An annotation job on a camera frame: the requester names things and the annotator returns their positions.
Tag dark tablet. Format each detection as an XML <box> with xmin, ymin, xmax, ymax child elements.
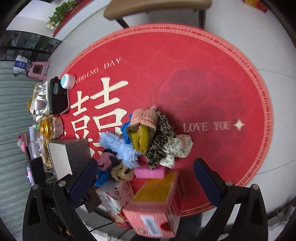
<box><xmin>25</xmin><ymin>158</ymin><xmax>48</xmax><ymax>188</ymax></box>

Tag brown chair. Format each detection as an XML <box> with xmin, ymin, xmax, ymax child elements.
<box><xmin>103</xmin><ymin>0</ymin><xmax>213</xmax><ymax>29</ymax></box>

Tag pink carton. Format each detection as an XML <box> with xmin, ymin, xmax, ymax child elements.
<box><xmin>122</xmin><ymin>170</ymin><xmax>185</xmax><ymax>238</ymax></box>

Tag gold lid jar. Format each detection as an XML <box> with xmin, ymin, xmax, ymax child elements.
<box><xmin>40</xmin><ymin>118</ymin><xmax>64</xmax><ymax>139</ymax></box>

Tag mustard yellow cloth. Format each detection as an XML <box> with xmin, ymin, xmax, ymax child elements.
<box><xmin>126</xmin><ymin>124</ymin><xmax>155</xmax><ymax>153</ymax></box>

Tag printed snack box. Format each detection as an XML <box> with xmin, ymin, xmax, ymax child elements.
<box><xmin>95</xmin><ymin>179</ymin><xmax>137</xmax><ymax>230</ymax></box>

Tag grey box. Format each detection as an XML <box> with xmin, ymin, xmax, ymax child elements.
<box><xmin>47</xmin><ymin>138</ymin><xmax>104</xmax><ymax>215</ymax></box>

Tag black cable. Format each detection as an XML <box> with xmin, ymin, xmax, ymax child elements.
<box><xmin>89</xmin><ymin>221</ymin><xmax>116</xmax><ymax>232</ymax></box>

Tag peanut jar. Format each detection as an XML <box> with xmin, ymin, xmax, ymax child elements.
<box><xmin>42</xmin><ymin>139</ymin><xmax>52</xmax><ymax>168</ymax></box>

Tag white sack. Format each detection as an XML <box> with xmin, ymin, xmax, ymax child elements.
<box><xmin>13</xmin><ymin>54</ymin><xmax>31</xmax><ymax>77</ymax></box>

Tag pink fluffy item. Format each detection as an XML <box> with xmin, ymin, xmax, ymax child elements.
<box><xmin>16</xmin><ymin>133</ymin><xmax>29</xmax><ymax>153</ymax></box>

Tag pink stool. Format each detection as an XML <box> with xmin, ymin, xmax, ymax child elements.
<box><xmin>27</xmin><ymin>61</ymin><xmax>51</xmax><ymax>81</ymax></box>

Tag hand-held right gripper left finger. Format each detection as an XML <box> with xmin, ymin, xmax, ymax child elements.
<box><xmin>22</xmin><ymin>159</ymin><xmax>99</xmax><ymax>241</ymax></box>

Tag pink sponge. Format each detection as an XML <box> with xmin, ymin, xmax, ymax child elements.
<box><xmin>134</xmin><ymin>163</ymin><xmax>168</xmax><ymax>179</ymax></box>

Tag cream polka dot scrunchie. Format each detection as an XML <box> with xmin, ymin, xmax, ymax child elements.
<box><xmin>158</xmin><ymin>134</ymin><xmax>194</xmax><ymax>169</ymax></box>

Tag pink and black knit scrunchie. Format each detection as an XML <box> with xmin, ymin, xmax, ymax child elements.
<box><xmin>97</xmin><ymin>149</ymin><xmax>122</xmax><ymax>171</ymax></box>

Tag dark glass cabinet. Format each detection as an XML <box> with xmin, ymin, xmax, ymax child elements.
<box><xmin>0</xmin><ymin>30</ymin><xmax>62</xmax><ymax>62</ymax></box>

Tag tan cloth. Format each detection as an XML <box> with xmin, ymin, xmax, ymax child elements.
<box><xmin>110</xmin><ymin>162</ymin><xmax>136</xmax><ymax>182</ymax></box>

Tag red round table mat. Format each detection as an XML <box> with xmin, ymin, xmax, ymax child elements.
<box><xmin>59</xmin><ymin>23</ymin><xmax>275</xmax><ymax>217</ymax></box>

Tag green plant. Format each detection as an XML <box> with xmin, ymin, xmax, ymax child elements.
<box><xmin>46</xmin><ymin>0</ymin><xmax>78</xmax><ymax>29</ymax></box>

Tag white round device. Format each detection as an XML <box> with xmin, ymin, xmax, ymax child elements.
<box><xmin>60</xmin><ymin>74</ymin><xmax>76</xmax><ymax>90</ymax></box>

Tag black rectangular case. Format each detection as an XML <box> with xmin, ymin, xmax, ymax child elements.
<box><xmin>49</xmin><ymin>76</ymin><xmax>70</xmax><ymax>115</ymax></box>

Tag leopard print scrunchie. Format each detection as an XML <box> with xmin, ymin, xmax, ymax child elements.
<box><xmin>142</xmin><ymin>110</ymin><xmax>177</xmax><ymax>169</ymax></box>

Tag red yellow packet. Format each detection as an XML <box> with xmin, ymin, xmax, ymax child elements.
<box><xmin>242</xmin><ymin>0</ymin><xmax>269</xmax><ymax>13</ymax></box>

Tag person's dark trousers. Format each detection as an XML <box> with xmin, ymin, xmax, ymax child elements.
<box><xmin>179</xmin><ymin>213</ymin><xmax>204</xmax><ymax>241</ymax></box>

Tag light blue fluffy scrunchie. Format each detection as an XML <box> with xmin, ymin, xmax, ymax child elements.
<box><xmin>99</xmin><ymin>132</ymin><xmax>141</xmax><ymax>169</ymax></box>

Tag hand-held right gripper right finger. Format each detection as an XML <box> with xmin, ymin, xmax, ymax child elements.
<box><xmin>193</xmin><ymin>158</ymin><xmax>274</xmax><ymax>241</ymax></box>

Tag clear glass jar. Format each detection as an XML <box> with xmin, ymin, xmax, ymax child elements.
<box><xmin>33</xmin><ymin>82</ymin><xmax>50</xmax><ymax>98</ymax></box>

